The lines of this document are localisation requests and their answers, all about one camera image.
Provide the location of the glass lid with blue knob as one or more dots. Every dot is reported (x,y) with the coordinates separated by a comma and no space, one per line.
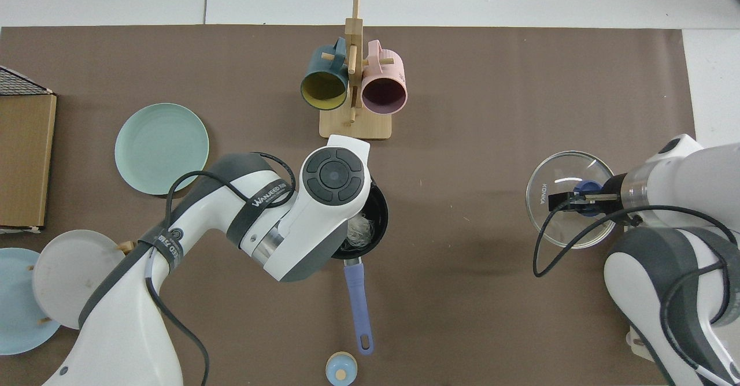
(549,227)

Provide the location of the white vermicelli bundle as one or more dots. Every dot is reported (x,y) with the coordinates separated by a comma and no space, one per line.
(361,233)

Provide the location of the pale green plate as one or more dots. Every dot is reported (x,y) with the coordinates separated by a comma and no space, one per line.
(162,143)

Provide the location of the wooden plate rack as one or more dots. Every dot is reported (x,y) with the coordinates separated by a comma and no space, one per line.
(124,247)

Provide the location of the white plate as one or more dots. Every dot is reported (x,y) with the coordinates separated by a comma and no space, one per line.
(63,276)

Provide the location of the light blue plate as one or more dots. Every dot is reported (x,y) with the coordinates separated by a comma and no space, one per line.
(17,328)

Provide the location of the brown table cloth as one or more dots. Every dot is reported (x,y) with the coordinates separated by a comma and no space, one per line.
(491,114)

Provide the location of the pink mug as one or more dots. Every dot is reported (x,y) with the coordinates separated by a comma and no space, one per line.
(393,68)

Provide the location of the wooden cup stand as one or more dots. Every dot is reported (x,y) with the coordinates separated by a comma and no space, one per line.
(355,126)

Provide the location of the dark teal mug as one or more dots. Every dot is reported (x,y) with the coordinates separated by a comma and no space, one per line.
(315,68)

